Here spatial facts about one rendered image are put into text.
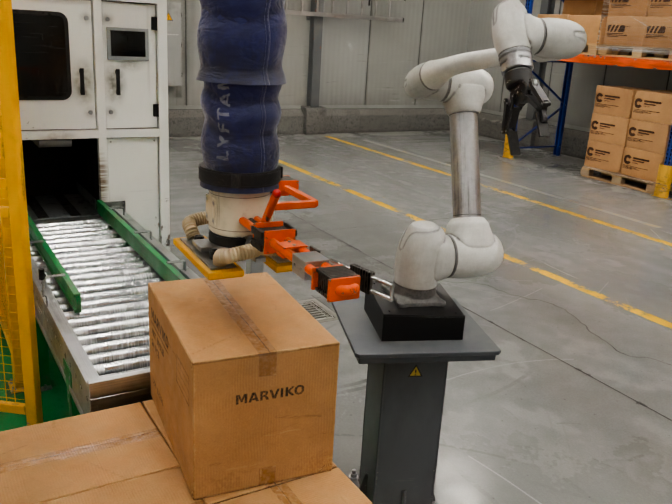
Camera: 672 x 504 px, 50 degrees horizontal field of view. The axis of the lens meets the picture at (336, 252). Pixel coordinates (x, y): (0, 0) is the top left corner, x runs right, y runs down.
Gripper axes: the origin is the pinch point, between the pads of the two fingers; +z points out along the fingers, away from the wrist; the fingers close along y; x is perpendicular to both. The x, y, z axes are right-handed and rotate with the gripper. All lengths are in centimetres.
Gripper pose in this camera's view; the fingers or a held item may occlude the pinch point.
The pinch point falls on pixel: (528, 142)
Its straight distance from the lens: 202.7
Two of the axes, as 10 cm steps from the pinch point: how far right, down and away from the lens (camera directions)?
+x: 9.4, -0.2, 3.4
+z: 0.9, 9.7, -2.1
